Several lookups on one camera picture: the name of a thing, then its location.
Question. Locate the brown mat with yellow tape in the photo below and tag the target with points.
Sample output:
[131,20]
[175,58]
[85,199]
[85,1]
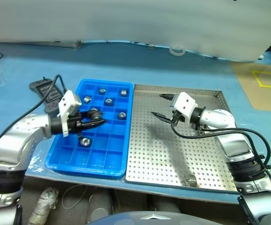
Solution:
[247,93]

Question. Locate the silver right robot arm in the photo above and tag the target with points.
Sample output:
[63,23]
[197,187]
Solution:
[236,145]

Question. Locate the dark rounded shape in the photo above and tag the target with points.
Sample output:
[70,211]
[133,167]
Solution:
[163,205]
[101,206]

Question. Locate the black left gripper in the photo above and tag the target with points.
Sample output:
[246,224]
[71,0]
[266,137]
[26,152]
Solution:
[74,124]

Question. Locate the metal nut in tray front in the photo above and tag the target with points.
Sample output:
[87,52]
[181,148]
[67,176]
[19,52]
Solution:
[84,141]

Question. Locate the grey power strip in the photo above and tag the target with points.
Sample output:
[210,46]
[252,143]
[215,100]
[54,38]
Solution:
[67,43]

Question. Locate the black remote controller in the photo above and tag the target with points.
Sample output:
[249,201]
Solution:
[41,87]

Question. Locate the white backdrop sheet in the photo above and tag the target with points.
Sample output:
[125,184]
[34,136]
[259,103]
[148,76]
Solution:
[126,18]

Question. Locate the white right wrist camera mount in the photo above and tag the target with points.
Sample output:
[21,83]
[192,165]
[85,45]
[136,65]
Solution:
[184,103]

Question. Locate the grey wrapped pipe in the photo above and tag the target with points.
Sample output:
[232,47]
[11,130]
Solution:
[44,204]

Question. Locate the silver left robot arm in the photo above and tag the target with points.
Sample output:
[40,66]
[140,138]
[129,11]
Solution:
[16,140]

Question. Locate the perforated metal tray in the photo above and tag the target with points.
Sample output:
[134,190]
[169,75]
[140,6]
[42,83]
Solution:
[154,152]

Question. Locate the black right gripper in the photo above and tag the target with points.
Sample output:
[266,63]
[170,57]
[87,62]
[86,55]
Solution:
[177,117]

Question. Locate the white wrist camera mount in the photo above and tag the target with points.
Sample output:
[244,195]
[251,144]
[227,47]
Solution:
[67,103]
[184,103]

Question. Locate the dark blue robot torso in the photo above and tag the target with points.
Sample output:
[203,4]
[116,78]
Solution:
[149,219]

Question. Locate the blue compartment tray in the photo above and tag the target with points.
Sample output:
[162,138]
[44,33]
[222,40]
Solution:
[100,150]

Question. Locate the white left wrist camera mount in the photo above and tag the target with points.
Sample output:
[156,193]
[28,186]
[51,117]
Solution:
[67,103]

